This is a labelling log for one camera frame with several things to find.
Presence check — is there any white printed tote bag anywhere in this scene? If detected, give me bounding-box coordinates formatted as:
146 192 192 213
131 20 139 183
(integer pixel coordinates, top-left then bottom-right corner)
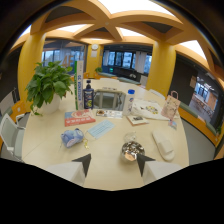
130 98 171 122

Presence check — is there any light blue face mask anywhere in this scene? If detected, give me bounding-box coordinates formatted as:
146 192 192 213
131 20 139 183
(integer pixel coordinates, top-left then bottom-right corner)
86 119 116 140

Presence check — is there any grey office chair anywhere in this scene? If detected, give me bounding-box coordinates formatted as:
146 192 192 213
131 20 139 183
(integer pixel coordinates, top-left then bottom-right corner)
0 112 27 163

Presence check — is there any red and blue booklet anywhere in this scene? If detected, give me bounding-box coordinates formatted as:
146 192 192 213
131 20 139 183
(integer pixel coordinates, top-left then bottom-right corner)
64 109 97 128

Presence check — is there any potted green plant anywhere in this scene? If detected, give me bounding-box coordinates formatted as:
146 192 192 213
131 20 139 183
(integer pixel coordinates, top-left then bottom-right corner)
25 60 74 117

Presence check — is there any blue plush toy keychain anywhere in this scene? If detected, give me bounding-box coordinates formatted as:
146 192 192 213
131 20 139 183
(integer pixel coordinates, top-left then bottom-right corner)
60 127 85 149

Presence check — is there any dark blue pump bottle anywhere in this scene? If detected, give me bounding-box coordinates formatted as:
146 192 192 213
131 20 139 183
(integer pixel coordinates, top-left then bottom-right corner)
83 79 96 111

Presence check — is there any small picture card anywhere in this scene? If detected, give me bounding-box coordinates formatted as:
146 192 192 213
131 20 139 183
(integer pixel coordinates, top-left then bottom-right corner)
126 114 150 127

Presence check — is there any tall green white box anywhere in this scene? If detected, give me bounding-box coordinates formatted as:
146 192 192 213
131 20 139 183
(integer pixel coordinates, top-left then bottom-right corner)
73 60 85 111

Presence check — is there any colourful leaflet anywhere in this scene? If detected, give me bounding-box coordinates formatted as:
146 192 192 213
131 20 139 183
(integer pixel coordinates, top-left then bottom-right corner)
95 109 124 120

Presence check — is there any small badge card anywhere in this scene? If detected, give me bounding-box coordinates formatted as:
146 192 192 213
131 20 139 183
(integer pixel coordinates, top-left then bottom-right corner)
167 119 178 131

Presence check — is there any white bottle blue cap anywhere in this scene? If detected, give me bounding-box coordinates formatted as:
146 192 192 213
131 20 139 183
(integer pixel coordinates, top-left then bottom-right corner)
122 88 136 117

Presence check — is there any patterned paper gift bag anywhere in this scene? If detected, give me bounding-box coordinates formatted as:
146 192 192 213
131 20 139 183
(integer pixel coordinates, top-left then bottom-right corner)
160 90 182 121

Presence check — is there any clear plastic wrapper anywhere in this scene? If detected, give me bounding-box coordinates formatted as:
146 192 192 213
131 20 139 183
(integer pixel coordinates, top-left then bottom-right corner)
123 131 138 143

